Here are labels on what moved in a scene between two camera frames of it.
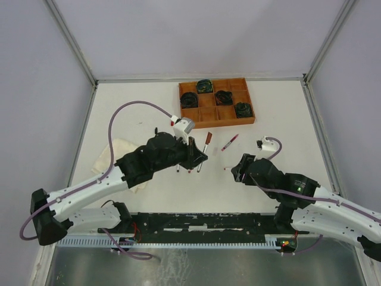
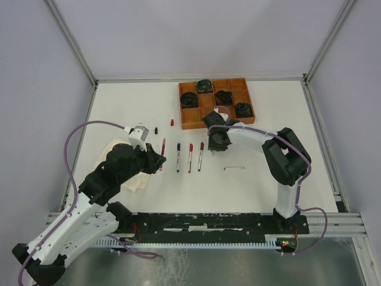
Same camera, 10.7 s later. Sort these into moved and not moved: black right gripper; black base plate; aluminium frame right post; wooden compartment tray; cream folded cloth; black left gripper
Moved: black right gripper; black left gripper
Not moved: wooden compartment tray; cream folded cloth; black base plate; aluminium frame right post
